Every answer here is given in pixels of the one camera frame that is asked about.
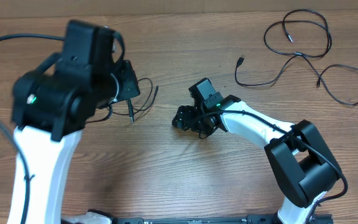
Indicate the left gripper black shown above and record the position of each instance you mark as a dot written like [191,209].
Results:
[125,69]

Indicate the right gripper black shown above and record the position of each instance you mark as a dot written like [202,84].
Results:
[184,116]

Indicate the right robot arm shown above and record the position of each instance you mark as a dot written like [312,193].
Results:
[303,165]

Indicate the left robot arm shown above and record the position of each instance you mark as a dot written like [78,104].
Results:
[51,107]

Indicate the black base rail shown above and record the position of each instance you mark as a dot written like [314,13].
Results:
[194,220]

